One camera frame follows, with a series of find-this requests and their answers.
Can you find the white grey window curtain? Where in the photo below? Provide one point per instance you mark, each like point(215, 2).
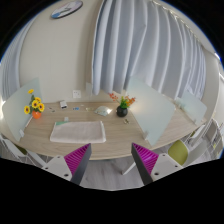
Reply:
point(144, 39)

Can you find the left frosted desk divider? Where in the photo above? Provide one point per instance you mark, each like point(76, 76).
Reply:
point(13, 108)

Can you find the beige folded towel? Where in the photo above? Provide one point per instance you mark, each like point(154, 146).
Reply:
point(78, 132)

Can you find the sunflowers in orange pot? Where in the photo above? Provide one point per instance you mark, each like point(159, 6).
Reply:
point(35, 107)

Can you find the light green folded cloth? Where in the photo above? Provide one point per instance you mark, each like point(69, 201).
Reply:
point(103, 110)

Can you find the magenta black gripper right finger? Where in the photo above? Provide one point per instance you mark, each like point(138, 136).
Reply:
point(153, 166)

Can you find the frosted desk divider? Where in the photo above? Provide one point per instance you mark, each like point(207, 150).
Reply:
point(152, 110)
point(192, 106)
point(13, 108)

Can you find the white wall socket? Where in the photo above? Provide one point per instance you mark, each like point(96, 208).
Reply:
point(76, 93)

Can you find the green office chair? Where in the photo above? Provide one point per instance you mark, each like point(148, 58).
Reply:
point(182, 155)

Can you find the round wall clock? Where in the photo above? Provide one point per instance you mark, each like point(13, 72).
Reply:
point(67, 9)

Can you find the orange flowers in black vase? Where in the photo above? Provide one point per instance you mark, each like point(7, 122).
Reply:
point(124, 103)

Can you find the middle frosted desk divider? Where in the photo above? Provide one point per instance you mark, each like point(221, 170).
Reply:
point(152, 110)

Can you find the white chair at left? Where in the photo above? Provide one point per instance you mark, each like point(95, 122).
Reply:
point(18, 154)

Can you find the right frosted desk divider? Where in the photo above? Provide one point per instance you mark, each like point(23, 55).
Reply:
point(192, 106)

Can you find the small keys on desk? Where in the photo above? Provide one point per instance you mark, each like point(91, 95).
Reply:
point(126, 121)

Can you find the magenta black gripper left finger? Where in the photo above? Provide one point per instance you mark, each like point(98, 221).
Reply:
point(72, 166)

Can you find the small white box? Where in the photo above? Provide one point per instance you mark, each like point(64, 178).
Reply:
point(63, 104)

